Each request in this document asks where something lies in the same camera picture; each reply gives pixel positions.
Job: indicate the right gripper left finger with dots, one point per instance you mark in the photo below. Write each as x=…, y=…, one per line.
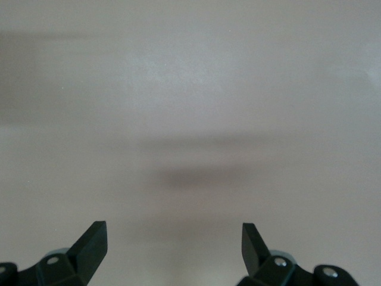
x=83, y=256

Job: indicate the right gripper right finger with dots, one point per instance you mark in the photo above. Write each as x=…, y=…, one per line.
x=256, y=256

